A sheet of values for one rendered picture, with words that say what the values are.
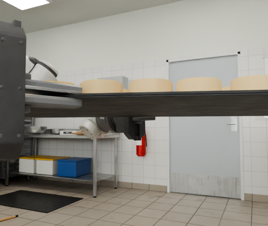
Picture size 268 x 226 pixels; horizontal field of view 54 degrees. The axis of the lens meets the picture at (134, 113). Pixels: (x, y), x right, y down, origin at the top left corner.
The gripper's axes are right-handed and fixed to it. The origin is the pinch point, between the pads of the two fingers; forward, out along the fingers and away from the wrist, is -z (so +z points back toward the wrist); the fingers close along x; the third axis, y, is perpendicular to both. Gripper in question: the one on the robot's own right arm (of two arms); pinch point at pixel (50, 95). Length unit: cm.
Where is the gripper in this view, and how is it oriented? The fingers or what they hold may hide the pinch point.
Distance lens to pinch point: 27.5
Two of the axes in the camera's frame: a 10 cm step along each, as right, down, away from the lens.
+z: -7.9, -0.4, -6.1
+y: -6.1, 0.6, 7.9
